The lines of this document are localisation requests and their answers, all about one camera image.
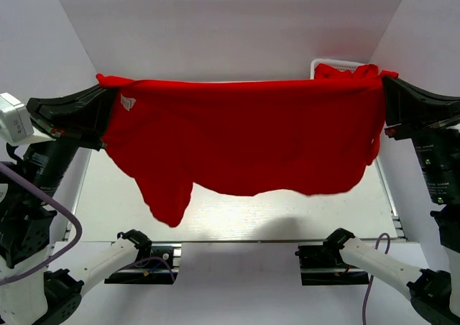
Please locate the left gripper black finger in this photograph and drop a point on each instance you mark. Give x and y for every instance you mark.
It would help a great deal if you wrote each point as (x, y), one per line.
(90, 106)
(88, 134)

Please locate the red t-shirt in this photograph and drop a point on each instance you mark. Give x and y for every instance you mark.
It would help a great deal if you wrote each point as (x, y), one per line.
(313, 136)

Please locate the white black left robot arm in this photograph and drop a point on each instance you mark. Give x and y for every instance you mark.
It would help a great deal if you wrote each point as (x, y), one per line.
(30, 293)

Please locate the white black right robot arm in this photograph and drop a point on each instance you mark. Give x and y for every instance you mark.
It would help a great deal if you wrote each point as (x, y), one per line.
(431, 122)

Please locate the red t-shirts in basket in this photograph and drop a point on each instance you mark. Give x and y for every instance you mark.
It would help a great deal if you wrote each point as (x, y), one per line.
(324, 71)

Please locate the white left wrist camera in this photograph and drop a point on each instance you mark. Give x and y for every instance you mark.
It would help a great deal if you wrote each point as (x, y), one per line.
(16, 125)

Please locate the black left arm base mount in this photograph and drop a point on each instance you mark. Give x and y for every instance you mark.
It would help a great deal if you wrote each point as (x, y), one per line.
(159, 266)

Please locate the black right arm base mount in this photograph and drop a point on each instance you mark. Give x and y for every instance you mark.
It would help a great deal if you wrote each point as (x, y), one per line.
(319, 267)

